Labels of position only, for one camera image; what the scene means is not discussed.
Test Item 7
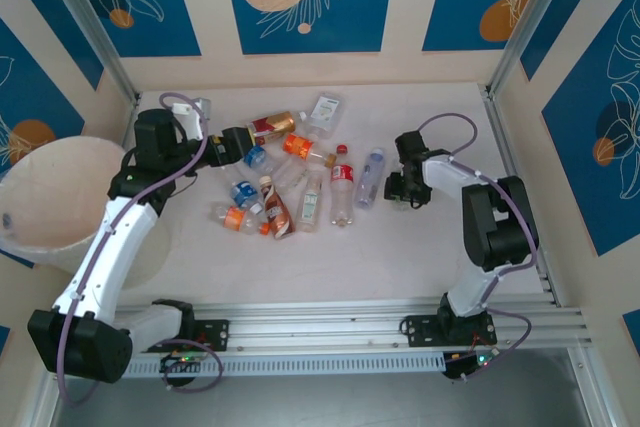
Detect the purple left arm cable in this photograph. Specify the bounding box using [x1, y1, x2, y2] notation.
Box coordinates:
[55, 91, 225, 408]

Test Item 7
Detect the clear bottle red label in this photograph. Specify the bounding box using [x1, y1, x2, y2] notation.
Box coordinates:
[328, 143, 357, 228]

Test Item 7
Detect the orange label bottle gold cap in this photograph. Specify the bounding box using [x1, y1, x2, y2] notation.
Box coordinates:
[282, 131, 339, 169]

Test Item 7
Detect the aluminium frame post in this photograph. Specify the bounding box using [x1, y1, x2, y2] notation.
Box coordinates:
[34, 0, 142, 106]
[487, 0, 576, 98]

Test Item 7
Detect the aluminium side rail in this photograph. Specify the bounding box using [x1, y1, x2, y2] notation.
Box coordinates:
[477, 84, 561, 308]

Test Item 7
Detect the plain clear bottle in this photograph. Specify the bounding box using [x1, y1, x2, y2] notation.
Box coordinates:
[273, 155, 314, 196]

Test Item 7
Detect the red gold label bottle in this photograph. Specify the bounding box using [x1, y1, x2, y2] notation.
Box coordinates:
[248, 109, 310, 147]

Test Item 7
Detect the clear bottle blue label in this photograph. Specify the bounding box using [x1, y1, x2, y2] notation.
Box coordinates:
[243, 144, 284, 178]
[218, 162, 265, 214]

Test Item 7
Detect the clear bottle green white label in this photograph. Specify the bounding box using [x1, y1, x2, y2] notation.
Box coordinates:
[298, 170, 326, 235]

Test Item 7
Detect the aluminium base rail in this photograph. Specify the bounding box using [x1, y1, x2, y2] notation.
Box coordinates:
[115, 296, 589, 351]

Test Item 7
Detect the white translucent bin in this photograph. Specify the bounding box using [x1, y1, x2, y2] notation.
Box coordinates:
[0, 135, 171, 291]

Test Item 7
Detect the small circuit board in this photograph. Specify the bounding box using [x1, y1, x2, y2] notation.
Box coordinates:
[443, 350, 501, 381]
[158, 350, 207, 374]

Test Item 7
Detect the white slotted cable duct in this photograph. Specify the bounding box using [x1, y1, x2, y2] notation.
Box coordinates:
[122, 350, 447, 379]

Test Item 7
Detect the purple tinted clear bottle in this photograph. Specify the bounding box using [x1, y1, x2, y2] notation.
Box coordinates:
[353, 147, 387, 210]

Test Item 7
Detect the brown chocolate drink bottle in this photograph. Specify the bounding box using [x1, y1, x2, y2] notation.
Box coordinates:
[258, 175, 297, 241]

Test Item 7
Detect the black mounting plate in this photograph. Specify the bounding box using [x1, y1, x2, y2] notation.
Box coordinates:
[401, 314, 499, 348]
[192, 319, 232, 351]

